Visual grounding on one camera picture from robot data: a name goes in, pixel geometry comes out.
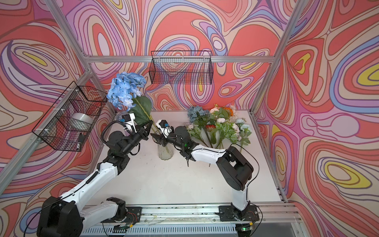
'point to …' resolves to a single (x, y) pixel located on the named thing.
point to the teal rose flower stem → (197, 114)
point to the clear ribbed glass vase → (165, 152)
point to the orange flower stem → (228, 111)
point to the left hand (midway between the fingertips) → (153, 122)
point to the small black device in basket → (80, 139)
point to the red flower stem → (209, 128)
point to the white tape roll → (81, 120)
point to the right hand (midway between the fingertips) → (155, 133)
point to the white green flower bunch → (235, 131)
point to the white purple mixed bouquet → (195, 131)
